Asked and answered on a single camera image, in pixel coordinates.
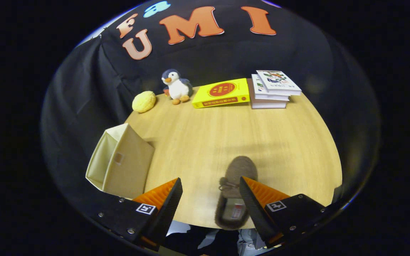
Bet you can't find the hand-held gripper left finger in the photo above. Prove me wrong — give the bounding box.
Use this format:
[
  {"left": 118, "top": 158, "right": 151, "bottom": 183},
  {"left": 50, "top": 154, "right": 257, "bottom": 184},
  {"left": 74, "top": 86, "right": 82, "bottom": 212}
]
[{"left": 96, "top": 178, "right": 183, "bottom": 251}]

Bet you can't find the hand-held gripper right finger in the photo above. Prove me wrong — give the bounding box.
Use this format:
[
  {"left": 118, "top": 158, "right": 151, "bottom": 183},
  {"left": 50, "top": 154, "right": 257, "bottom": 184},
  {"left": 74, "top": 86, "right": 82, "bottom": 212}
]
[{"left": 240, "top": 176, "right": 328, "bottom": 249}]

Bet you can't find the brown fuzzy shoe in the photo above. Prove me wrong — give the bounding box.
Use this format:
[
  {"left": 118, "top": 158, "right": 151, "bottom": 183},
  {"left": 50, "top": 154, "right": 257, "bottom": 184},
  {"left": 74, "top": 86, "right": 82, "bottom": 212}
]
[{"left": 215, "top": 156, "right": 259, "bottom": 230}]

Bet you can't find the beige fabric storage box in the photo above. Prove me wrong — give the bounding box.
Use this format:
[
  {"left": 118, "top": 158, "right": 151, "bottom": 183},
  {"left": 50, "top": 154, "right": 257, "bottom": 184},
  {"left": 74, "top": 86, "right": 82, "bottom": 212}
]
[{"left": 85, "top": 123, "right": 155, "bottom": 199}]

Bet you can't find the person's dark clothing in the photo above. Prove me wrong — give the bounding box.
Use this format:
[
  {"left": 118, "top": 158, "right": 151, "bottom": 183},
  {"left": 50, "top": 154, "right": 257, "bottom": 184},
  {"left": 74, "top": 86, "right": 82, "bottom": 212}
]
[{"left": 162, "top": 220, "right": 241, "bottom": 256}]

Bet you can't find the yellow round bread toy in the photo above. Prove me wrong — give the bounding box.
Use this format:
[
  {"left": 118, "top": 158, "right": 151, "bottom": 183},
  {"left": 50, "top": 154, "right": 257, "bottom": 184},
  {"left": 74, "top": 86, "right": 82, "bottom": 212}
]
[{"left": 132, "top": 91, "right": 157, "bottom": 113}]

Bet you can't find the yellow book with red circle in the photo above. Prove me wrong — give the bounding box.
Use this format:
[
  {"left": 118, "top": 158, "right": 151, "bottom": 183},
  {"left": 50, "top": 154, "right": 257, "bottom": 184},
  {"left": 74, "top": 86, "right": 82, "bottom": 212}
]
[{"left": 192, "top": 78, "right": 251, "bottom": 109}]

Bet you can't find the penguin plush toy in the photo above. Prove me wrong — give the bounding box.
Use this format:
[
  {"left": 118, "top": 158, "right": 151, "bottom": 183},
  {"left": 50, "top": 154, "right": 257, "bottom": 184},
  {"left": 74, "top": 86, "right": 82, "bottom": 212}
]
[{"left": 161, "top": 69, "right": 193, "bottom": 105}]

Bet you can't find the black backdrop cloth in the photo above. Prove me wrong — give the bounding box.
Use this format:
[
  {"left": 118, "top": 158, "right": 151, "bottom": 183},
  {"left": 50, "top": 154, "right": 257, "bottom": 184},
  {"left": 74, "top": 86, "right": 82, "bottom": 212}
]
[{"left": 41, "top": 0, "right": 382, "bottom": 214}]

